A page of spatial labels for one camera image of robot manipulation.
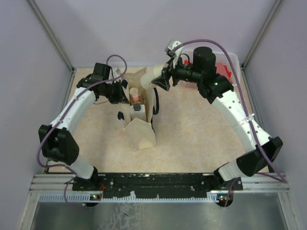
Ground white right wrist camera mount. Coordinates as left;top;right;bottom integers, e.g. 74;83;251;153
165;39;183;68

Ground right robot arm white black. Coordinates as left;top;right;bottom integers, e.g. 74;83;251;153
141;46;283;190

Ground green bottle beige cap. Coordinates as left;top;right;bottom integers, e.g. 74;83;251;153
129;87;139;95

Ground beige canvas tote bag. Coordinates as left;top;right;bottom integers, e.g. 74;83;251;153
118;68;159;150

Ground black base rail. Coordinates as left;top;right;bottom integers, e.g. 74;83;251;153
72;172;243;199

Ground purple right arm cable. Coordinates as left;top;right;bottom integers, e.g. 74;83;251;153
167;39;287;208

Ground red cloth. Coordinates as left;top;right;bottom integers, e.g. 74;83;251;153
183;60;232;81

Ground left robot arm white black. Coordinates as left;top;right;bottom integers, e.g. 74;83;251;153
38;63;129;190

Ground orange lotion bottle pink cap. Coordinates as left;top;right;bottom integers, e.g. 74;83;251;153
130;93;144;105

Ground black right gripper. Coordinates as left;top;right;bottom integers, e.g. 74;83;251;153
152;54;202;91

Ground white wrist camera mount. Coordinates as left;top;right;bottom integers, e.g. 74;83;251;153
165;39;183;68
109;68;121;84

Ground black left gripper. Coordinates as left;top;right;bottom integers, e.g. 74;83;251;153
102;79;130;104

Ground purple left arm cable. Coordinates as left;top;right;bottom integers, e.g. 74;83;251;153
35;55;127;210

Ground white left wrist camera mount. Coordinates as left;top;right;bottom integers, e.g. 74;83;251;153
109;68;121;84

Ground white plastic basket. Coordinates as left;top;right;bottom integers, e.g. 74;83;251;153
179;50;241;89

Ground white bottle grey cap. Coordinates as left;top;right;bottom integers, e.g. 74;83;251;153
130;103;147;121

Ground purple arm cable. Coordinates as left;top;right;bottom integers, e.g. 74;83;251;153
167;39;287;208
35;55;127;210

